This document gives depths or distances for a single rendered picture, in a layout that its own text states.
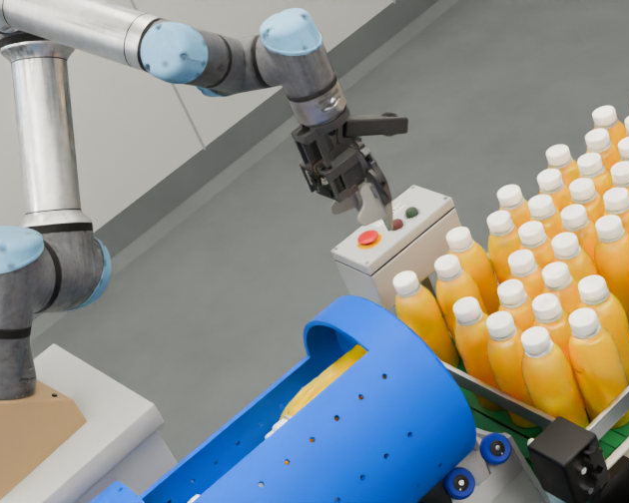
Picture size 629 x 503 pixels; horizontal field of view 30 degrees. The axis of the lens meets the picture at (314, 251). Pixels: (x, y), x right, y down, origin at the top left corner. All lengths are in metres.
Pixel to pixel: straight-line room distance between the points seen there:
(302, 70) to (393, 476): 0.55
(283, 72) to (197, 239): 2.86
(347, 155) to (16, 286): 0.50
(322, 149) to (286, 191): 2.81
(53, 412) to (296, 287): 2.24
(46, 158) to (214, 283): 2.36
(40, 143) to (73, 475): 0.50
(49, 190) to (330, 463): 0.64
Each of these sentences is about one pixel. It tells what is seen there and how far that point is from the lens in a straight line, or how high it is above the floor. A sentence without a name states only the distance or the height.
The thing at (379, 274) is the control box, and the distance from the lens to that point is 1.90.
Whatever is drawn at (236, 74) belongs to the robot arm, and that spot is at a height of 1.53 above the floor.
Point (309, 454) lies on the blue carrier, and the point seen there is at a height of 1.19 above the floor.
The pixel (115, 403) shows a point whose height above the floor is 1.15.
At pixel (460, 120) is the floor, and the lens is 4.45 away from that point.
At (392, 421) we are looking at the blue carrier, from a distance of 1.50.
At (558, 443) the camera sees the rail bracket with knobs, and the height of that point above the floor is 1.00.
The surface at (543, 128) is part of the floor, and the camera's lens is 4.23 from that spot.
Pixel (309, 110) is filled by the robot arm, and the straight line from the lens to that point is 1.61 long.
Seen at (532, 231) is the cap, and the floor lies 1.09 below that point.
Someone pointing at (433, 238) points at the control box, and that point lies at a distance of 1.96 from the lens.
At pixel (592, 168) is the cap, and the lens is 1.95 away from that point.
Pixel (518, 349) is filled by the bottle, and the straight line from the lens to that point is 1.69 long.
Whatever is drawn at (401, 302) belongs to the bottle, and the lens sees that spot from 1.84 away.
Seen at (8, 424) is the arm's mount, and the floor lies 1.24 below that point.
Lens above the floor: 2.14
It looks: 32 degrees down
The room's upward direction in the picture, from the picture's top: 25 degrees counter-clockwise
